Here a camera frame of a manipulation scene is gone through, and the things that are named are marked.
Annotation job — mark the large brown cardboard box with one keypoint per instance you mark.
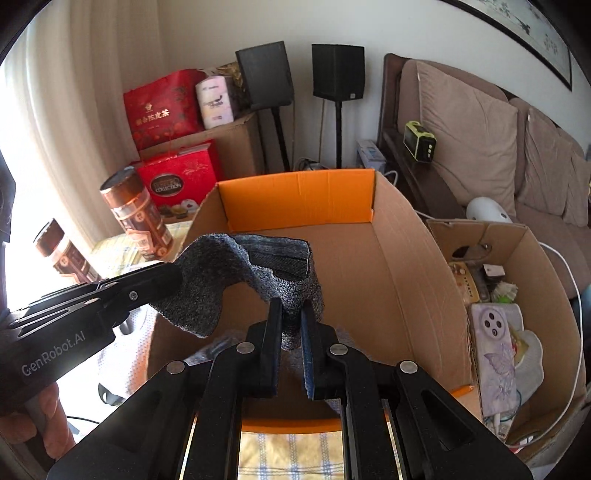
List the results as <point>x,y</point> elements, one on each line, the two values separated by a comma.
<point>240,147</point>

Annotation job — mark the brown tea canister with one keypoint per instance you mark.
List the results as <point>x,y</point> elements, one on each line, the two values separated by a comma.
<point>64,254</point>
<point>138,212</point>

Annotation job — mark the white round device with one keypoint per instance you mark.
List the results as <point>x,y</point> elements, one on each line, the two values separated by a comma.
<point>489,210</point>

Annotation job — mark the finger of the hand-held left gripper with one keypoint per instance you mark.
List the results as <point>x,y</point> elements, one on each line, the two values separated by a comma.
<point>147,284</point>

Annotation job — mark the red chocolate gift box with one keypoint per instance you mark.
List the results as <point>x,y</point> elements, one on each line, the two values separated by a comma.
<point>180,180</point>

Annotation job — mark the black speaker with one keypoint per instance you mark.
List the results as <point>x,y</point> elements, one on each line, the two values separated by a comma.
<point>337,69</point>
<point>265,74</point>

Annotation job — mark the person's left hand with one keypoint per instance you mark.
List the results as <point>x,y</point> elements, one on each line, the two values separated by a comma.
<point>48,410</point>

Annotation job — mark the beige sofa cushion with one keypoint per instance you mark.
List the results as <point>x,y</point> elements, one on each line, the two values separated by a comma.
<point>579,189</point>
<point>545,170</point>
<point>471,138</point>

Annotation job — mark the black speaker stand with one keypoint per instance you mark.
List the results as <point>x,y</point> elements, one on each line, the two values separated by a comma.
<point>281,138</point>
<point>338,134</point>

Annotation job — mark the brown cardboard box of clutter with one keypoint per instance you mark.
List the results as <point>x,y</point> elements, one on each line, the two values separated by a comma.
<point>549,286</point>

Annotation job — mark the lilac butterfly phone case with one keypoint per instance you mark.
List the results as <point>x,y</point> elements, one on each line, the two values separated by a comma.
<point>496,355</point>

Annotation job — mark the white power strip box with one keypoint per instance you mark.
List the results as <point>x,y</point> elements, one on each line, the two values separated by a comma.
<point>371,154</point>

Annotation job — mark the yellow-green small device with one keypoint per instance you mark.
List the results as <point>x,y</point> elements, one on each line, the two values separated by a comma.
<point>419,141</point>

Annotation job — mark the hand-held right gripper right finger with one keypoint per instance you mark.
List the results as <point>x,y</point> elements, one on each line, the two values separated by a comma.
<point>307,355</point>

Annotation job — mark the framed wall picture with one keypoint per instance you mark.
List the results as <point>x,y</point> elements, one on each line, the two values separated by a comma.
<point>517,32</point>

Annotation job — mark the white curtain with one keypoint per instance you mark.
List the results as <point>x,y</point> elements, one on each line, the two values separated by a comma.
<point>83,92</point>

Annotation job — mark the dark red gift box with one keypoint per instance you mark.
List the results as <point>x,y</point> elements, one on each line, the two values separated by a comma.
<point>161,106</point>

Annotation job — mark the yellow patterned packet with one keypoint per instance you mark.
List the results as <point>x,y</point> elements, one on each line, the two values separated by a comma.
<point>464,281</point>

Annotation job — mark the grey sock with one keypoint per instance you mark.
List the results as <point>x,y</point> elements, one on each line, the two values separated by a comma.
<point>212,286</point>

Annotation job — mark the orange cardboard box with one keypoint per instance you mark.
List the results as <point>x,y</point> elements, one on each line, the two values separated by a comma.
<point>406,295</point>

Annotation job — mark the brown sofa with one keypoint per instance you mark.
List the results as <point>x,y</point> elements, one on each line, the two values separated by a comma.
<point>545,258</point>

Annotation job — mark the small white box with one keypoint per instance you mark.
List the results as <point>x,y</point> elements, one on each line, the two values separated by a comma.
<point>493,271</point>

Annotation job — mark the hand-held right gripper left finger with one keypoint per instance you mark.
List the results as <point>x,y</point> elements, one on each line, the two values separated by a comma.
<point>275,332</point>

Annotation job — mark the white tissue pack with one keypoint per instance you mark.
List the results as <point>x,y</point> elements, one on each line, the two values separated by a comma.
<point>217,101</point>

